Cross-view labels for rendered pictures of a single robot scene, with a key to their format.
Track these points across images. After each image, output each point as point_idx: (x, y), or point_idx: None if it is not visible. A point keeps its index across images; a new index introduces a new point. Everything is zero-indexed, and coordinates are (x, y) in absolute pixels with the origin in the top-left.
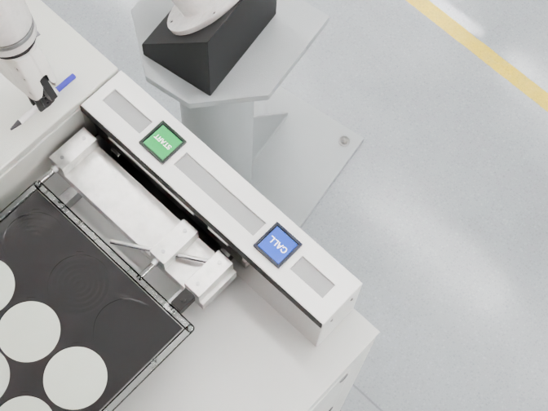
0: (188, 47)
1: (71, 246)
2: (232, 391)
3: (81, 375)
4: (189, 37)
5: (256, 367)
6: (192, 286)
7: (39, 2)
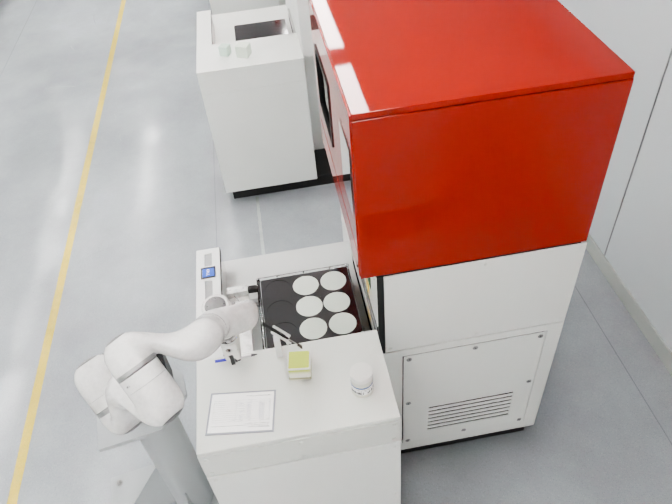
0: (163, 356)
1: (272, 324)
2: (262, 273)
3: (303, 284)
4: (158, 358)
5: (249, 275)
6: (245, 288)
7: (197, 410)
